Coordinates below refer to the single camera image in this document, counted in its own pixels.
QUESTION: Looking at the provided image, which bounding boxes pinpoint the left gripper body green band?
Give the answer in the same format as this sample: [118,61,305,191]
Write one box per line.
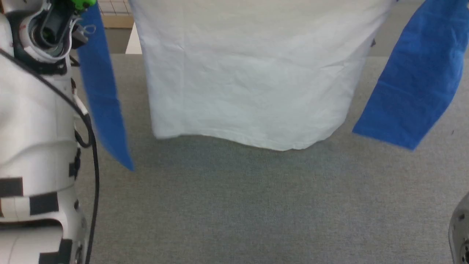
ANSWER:
[70,0,98,11]

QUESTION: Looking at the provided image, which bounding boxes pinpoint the white and blue shirt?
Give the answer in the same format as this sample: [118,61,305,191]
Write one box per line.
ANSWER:
[75,0,469,171]

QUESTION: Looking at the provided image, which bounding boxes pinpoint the white box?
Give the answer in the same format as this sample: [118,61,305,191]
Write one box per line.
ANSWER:
[126,23,143,55]

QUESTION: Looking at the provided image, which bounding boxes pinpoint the lemon print partition wooden frame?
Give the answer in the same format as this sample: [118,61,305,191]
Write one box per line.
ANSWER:
[96,0,134,29]

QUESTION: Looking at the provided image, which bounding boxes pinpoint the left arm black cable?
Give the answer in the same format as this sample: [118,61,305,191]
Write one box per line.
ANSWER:
[0,49,100,264]

